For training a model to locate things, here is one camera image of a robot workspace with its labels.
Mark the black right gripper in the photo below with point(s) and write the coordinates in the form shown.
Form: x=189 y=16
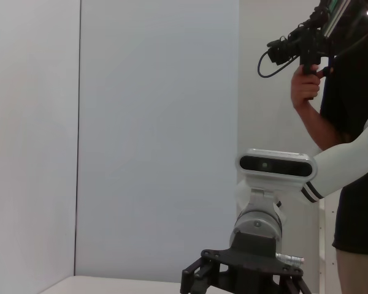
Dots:
x=251 y=263

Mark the black handheld camera rig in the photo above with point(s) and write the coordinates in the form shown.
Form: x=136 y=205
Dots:
x=309 y=39

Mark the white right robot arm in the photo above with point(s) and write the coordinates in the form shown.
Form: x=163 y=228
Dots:
x=340 y=165

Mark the person's bare forearm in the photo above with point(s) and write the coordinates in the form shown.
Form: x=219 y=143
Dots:
x=322 y=128

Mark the person's bare hand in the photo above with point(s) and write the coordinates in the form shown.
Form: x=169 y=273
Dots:
x=302 y=88

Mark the silver connector plug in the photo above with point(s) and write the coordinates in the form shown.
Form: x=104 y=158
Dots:
x=289 y=259

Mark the person in black shirt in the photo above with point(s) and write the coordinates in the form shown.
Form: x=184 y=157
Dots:
x=355 y=92

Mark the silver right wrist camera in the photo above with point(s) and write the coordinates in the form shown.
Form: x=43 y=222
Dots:
x=276 y=167

